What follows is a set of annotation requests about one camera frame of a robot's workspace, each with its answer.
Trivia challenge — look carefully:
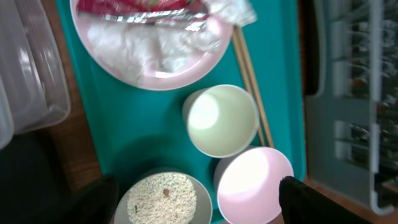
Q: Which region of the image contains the black tray bin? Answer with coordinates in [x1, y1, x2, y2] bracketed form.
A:
[1, 134, 109, 224]

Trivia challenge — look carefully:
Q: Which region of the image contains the clear plastic wrap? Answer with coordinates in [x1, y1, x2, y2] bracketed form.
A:
[203, 0, 257, 27]

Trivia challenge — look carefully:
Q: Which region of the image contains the pink round plate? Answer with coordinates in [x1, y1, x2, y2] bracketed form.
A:
[70, 0, 233, 91]

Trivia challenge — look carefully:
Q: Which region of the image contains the red foil snack wrapper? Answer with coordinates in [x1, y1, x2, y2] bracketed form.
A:
[76, 0, 210, 32]

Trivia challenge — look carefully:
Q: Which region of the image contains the clear plastic bin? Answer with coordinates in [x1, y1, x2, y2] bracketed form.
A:
[1, 0, 71, 147]

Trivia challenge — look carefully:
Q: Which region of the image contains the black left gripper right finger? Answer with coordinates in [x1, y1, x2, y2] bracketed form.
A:
[279, 176, 370, 224]

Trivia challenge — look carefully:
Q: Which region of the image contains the pink bowl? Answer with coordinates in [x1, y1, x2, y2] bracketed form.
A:
[214, 147, 294, 224]

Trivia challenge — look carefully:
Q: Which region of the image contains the white tissue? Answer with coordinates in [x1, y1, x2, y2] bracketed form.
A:
[87, 22, 221, 82]

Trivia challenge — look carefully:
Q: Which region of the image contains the teal plastic tray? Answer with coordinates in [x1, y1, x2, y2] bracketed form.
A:
[55, 0, 307, 224]

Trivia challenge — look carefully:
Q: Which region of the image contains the pale green cup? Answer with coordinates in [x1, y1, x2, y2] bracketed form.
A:
[182, 84, 259, 158]

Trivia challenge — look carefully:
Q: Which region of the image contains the cooked rice pile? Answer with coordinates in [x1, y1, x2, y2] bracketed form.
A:
[127, 172, 197, 224]

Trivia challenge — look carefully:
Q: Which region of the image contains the grey-green bowl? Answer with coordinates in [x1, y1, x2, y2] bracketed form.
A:
[114, 171, 213, 224]

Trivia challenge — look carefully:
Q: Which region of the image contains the grey dish rack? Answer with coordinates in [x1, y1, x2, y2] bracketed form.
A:
[303, 0, 397, 215]

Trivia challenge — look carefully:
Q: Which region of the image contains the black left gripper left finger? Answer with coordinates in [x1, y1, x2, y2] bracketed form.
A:
[60, 175, 119, 224]

